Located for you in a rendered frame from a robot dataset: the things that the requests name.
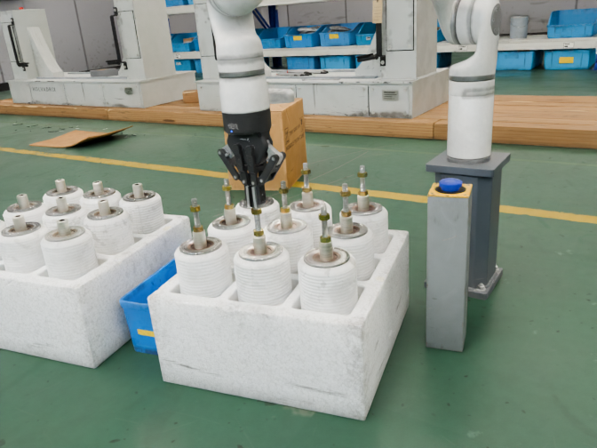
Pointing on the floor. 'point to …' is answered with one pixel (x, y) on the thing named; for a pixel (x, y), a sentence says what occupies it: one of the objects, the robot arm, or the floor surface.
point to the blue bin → (134, 311)
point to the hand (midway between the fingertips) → (255, 195)
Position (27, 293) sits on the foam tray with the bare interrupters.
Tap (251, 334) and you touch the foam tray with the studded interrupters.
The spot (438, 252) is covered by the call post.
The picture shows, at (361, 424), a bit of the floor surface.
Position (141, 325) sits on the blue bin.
